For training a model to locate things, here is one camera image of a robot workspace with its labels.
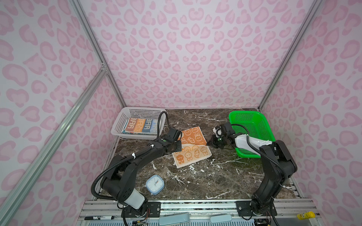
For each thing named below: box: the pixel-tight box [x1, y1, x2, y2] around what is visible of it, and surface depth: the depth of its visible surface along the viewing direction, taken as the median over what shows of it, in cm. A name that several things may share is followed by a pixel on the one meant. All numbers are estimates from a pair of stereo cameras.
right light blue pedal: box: [210, 214, 232, 224], surface depth 71 cm
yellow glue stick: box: [296, 210, 316, 220], surface depth 67 cm
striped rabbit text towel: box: [121, 117, 159, 136], surface depth 106 cm
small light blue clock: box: [145, 174, 165, 196], surface depth 81 cm
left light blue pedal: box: [158, 213, 190, 226], surface depth 71 cm
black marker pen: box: [84, 215, 115, 221], surface depth 72 cm
